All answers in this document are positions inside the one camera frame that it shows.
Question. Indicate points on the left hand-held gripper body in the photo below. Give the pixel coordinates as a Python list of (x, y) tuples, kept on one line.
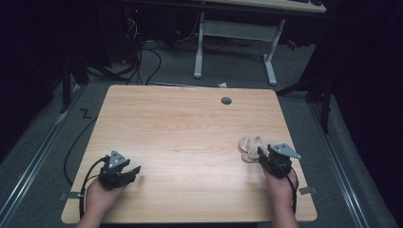
[(111, 177)]

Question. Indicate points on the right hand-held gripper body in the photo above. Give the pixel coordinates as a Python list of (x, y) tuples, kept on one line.
[(278, 160)]

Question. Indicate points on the beige cloth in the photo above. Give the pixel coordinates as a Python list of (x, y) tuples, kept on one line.
[(250, 148)]

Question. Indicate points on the person's left hand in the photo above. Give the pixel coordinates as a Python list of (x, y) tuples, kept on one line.
[(100, 198)]

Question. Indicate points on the person's right hand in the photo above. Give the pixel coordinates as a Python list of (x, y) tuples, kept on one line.
[(281, 188)]

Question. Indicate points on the white paper scrap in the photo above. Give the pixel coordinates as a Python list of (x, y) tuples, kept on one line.
[(223, 85)]

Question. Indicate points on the black metal stand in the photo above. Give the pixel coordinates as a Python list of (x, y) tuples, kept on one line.
[(67, 85), (323, 95)]

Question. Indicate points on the white metal-legged desk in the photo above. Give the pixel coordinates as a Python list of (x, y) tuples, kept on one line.
[(236, 31)]

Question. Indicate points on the dark computer tower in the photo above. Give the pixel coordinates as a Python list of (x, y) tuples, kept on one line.
[(133, 31)]

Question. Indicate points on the grey table edge bracket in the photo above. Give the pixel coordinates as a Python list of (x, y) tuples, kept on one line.
[(308, 190), (71, 195)]

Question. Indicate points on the metal floor rail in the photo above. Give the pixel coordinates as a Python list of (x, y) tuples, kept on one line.
[(340, 167), (34, 161)]

